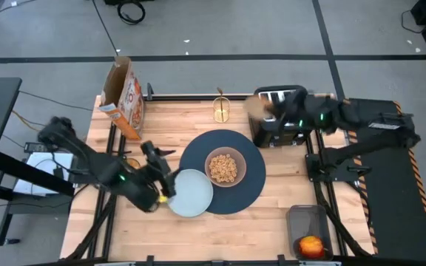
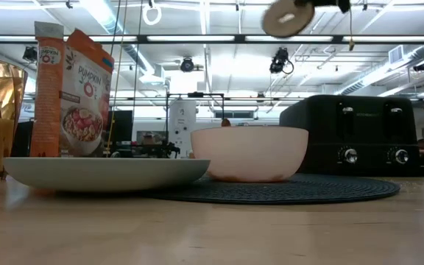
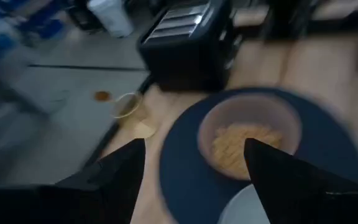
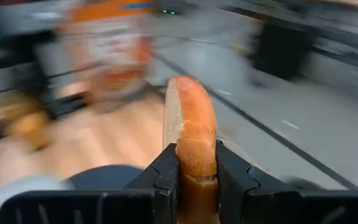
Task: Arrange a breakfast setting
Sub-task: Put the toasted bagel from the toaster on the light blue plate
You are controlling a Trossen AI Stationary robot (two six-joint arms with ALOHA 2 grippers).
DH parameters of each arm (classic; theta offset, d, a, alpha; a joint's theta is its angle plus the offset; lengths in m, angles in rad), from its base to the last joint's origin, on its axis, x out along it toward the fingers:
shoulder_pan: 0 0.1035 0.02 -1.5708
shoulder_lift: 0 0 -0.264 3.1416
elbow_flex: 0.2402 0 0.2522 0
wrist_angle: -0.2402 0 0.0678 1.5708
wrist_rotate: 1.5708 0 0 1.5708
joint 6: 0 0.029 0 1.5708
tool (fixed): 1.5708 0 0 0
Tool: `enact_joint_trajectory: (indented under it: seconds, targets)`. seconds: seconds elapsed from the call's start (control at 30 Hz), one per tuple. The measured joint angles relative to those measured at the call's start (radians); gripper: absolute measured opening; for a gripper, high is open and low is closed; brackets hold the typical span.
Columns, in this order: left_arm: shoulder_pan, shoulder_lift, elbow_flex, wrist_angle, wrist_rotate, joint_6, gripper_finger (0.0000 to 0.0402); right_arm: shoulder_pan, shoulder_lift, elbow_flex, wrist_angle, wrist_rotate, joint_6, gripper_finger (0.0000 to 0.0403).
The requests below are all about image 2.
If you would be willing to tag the white round bowl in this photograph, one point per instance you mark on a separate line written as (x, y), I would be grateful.
(249, 154)

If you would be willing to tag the grey air vent grille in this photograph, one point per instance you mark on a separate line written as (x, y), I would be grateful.
(396, 54)

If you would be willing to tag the long black ceiling truss bar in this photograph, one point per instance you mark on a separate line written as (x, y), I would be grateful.
(239, 38)

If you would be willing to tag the white background machine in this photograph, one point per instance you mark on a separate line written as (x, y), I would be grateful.
(182, 125)

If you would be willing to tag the pumpkin O's cereal box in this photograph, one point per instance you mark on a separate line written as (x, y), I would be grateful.
(76, 92)

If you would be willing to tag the brown round background object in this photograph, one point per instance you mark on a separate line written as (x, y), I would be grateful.
(226, 122)

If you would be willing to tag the brown bagel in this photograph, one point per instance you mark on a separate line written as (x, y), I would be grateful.
(289, 26)

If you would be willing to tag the dark round woven placemat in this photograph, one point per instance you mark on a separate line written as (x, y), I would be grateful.
(307, 191)

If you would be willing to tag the black background monitor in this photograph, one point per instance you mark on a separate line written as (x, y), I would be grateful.
(121, 127)

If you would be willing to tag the black ceiling spotlight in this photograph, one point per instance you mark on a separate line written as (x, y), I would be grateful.
(187, 64)
(279, 60)
(422, 66)
(30, 54)

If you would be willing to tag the black background robot arm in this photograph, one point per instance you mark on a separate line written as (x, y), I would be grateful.
(160, 149)

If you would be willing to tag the white shallow plate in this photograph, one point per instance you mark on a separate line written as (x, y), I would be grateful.
(105, 174)

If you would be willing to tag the black four-slot toaster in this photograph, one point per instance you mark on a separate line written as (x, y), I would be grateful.
(366, 136)

